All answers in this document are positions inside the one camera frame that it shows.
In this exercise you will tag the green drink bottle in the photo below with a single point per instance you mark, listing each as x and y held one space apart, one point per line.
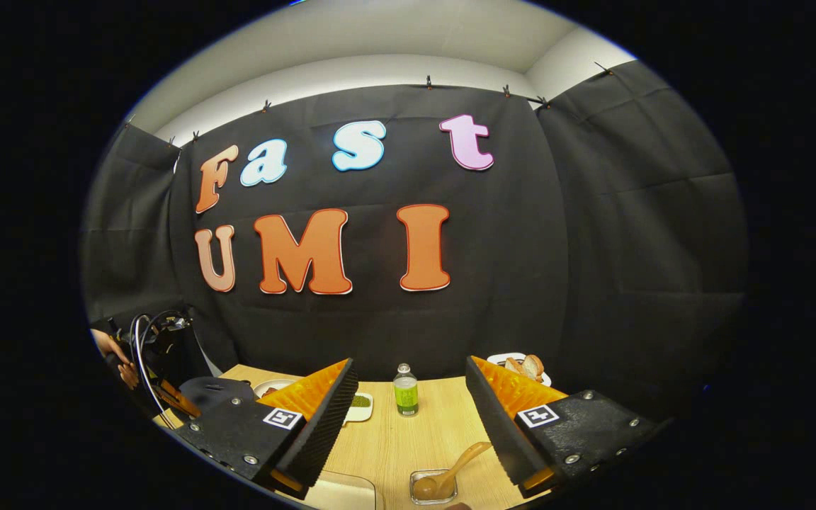
406 397

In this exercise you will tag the white toaster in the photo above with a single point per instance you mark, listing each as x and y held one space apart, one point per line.
496 358

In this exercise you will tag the row of black cloth clips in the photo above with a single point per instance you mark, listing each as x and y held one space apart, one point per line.
428 82

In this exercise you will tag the bread slice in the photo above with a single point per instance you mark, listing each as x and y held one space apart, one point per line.
533 367
514 365

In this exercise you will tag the white divided grain dish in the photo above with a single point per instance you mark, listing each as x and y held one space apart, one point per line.
360 407

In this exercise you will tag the wooden spoon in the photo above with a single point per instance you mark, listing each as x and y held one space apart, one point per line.
468 457

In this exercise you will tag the dark grey rice cooker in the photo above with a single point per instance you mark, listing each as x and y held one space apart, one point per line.
217 393

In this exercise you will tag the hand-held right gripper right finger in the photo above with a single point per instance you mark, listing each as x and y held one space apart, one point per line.
500 432

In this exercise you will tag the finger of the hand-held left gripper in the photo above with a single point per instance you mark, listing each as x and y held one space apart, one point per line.
174 402

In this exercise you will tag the black backdrop cloth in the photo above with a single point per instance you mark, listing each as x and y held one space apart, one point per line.
592 248

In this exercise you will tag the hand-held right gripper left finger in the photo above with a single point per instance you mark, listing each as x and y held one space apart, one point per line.
323 425

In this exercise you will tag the round white plate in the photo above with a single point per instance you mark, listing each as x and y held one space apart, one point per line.
270 387

